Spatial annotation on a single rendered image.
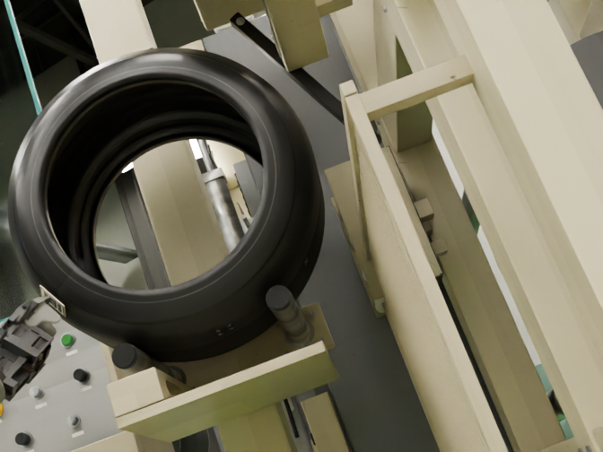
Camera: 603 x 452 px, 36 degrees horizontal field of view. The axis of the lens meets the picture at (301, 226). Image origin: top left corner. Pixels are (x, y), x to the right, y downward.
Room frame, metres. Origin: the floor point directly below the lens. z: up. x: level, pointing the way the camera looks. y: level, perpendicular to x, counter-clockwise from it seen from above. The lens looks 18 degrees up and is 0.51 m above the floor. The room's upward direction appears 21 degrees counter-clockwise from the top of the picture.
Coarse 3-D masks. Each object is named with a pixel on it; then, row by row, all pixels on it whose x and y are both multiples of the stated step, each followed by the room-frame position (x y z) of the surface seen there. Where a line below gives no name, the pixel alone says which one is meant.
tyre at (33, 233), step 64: (128, 64) 1.53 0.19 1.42; (192, 64) 1.53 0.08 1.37; (64, 128) 1.53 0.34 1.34; (128, 128) 1.79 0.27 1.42; (192, 128) 1.81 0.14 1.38; (256, 128) 1.53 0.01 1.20; (64, 192) 1.77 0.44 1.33; (320, 192) 1.67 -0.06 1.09; (64, 256) 1.52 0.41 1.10; (256, 256) 1.53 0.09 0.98; (64, 320) 1.60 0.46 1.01; (128, 320) 1.54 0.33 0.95; (192, 320) 1.55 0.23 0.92; (256, 320) 1.65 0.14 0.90
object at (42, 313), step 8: (40, 304) 1.50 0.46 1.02; (32, 312) 1.48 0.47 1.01; (40, 312) 1.49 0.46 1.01; (48, 312) 1.50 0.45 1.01; (56, 312) 1.51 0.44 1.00; (24, 320) 1.47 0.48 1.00; (32, 320) 1.48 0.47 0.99; (40, 320) 1.48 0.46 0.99; (48, 320) 1.49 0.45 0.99; (56, 320) 1.50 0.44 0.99
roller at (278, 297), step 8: (272, 288) 1.54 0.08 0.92; (280, 288) 1.54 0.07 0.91; (272, 296) 1.54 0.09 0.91; (280, 296) 1.54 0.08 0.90; (288, 296) 1.54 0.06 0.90; (272, 304) 1.54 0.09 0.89; (280, 304) 1.54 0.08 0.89; (288, 304) 1.54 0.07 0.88; (296, 304) 1.63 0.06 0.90; (280, 312) 1.56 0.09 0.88; (288, 312) 1.58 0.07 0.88; (296, 312) 1.63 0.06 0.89; (280, 320) 1.64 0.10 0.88; (288, 320) 1.64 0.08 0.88; (296, 320) 1.67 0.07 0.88; (304, 320) 1.77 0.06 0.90; (288, 328) 1.71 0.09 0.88; (296, 328) 1.73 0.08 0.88; (304, 328) 1.79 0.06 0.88; (296, 336) 1.80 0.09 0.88; (304, 336) 1.84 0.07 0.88
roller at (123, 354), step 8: (120, 344) 1.54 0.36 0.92; (128, 344) 1.54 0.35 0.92; (112, 352) 1.54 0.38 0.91; (120, 352) 1.54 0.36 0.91; (128, 352) 1.54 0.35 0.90; (136, 352) 1.54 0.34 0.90; (144, 352) 1.61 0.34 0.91; (112, 360) 1.54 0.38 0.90; (120, 360) 1.54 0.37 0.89; (128, 360) 1.54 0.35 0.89; (136, 360) 1.55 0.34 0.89; (144, 360) 1.59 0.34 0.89; (152, 360) 1.65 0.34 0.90; (120, 368) 1.54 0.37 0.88; (128, 368) 1.55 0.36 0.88; (136, 368) 1.57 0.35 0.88; (144, 368) 1.61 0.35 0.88; (160, 368) 1.70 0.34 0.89; (168, 368) 1.77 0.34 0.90; (176, 376) 1.83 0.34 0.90
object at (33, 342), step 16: (0, 336) 1.42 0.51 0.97; (16, 336) 1.43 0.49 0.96; (32, 336) 1.45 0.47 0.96; (48, 336) 1.46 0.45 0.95; (0, 352) 1.42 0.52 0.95; (16, 352) 1.43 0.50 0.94; (32, 352) 1.43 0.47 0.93; (48, 352) 1.48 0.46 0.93; (0, 368) 1.41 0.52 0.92; (16, 368) 1.42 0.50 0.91; (32, 368) 1.44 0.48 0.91; (16, 384) 1.41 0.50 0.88
